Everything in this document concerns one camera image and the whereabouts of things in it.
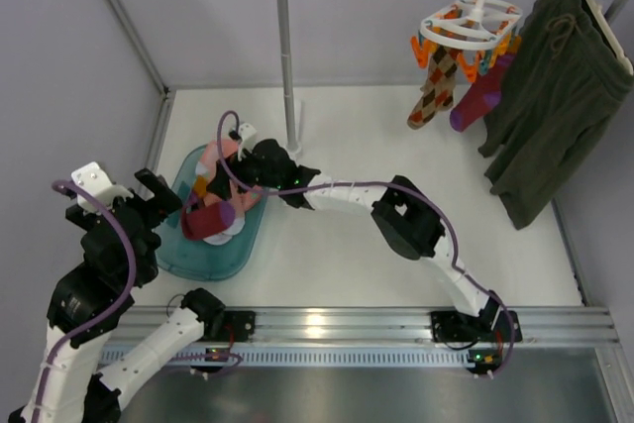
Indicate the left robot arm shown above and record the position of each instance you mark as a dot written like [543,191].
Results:
[82,316]

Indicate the dark green shorts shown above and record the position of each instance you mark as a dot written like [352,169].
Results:
[558,97]

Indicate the argyle brown orange sock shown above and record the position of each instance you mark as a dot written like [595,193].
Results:
[437,93]

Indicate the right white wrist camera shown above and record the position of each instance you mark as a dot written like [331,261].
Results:
[246,136]

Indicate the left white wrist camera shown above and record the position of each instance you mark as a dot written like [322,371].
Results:
[94,180]

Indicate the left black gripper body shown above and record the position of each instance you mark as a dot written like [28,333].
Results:
[150,193]

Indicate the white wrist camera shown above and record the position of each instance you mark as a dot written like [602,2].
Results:
[246,136]
[94,180]

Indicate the grey slotted cable duct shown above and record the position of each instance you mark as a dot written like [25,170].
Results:
[435,357]

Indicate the teal plastic basin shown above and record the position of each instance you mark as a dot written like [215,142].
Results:
[195,259]

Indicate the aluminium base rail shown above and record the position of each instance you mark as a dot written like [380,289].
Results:
[539,326]

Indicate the maroon purple sock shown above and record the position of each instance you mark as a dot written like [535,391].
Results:
[483,95]
[201,223]

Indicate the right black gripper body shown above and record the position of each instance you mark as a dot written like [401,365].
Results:
[234,171]

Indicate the white clothes hanger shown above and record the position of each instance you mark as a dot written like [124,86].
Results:
[602,17]

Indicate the white round clip hanger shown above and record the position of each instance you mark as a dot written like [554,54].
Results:
[471,25]

